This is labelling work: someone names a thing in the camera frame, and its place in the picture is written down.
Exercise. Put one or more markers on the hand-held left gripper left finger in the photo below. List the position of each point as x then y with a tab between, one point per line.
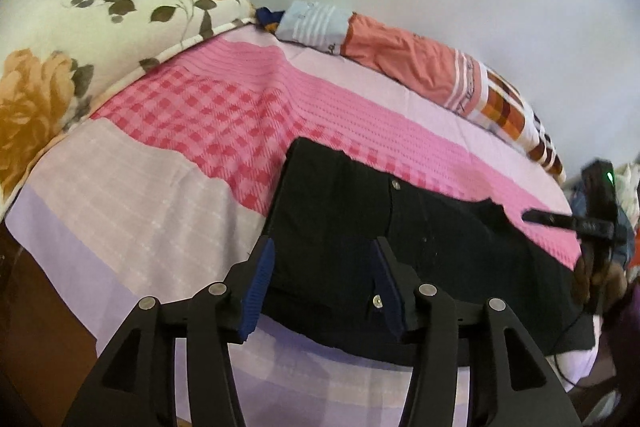
257	287

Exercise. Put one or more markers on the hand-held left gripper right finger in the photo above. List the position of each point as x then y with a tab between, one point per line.
387	289

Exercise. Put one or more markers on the black pants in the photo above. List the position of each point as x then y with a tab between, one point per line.
340	217

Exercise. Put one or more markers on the floral pillow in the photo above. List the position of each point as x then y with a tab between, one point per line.
100	32

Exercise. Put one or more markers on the brown wooden bed frame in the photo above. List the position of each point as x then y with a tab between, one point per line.
40	332

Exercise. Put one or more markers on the pink checked bed sheet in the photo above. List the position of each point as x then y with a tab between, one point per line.
150	187

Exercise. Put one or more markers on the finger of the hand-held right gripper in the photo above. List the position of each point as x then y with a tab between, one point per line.
550	218

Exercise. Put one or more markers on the person's right forearm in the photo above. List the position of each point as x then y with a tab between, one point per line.
625	322

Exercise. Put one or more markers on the dark blue cloth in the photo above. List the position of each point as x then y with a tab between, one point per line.
265	16

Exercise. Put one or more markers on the person's right hand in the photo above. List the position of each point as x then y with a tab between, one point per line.
581	282

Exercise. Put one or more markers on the orange checked pillow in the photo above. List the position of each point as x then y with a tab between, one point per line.
400	52

